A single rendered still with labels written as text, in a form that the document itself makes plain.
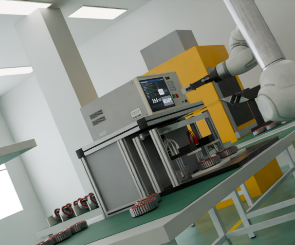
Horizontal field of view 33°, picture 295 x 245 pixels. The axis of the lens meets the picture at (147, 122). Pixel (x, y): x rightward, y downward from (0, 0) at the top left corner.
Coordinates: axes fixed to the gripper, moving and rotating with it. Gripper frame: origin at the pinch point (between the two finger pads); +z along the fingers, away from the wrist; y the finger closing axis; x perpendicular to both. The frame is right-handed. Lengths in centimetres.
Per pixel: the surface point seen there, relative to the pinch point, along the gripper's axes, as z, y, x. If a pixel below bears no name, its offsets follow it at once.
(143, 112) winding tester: 12.9, -28.6, -3.3
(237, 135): 114, 327, -43
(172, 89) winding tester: 8.5, 2.3, 4.0
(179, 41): 142, 352, 96
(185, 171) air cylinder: 7.6, -23.6, -37.4
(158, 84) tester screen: 8.5, -10.0, 8.0
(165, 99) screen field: 8.5, -10.1, -0.8
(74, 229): 56, -58, -41
